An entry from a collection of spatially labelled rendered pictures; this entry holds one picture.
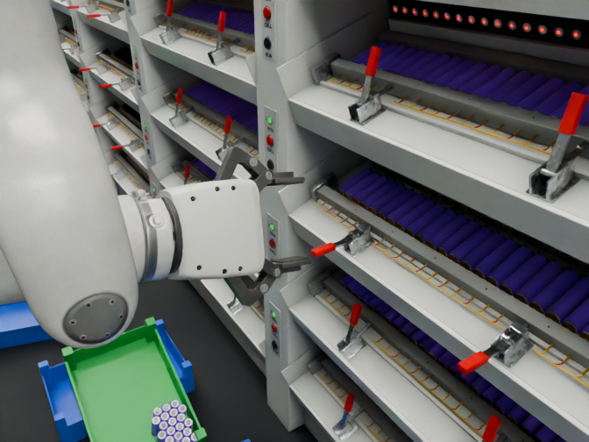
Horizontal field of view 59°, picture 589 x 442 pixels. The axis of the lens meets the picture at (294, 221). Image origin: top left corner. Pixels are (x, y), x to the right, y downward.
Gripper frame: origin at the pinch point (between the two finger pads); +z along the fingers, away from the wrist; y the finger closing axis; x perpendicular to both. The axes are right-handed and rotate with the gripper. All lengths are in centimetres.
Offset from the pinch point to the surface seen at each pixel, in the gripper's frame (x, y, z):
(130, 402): -64, 39, -4
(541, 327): 17.5, 13.4, 19.0
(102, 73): -137, -51, 16
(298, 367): -39, 32, 24
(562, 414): 21.4, 20.6, 15.3
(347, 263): -10.7, 7.7, 15.9
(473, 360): 14.9, 15.5, 10.8
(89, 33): -148, -68, 16
